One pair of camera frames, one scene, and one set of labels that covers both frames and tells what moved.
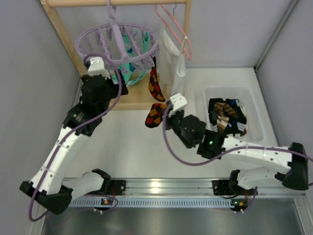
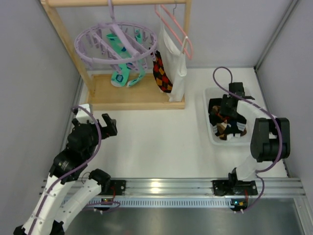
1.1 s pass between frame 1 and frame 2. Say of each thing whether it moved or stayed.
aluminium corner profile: stayed
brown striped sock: stayed
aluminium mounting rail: stayed
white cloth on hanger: stayed
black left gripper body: moved
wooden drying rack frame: stayed
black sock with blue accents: stayed
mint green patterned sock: moved
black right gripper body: moved
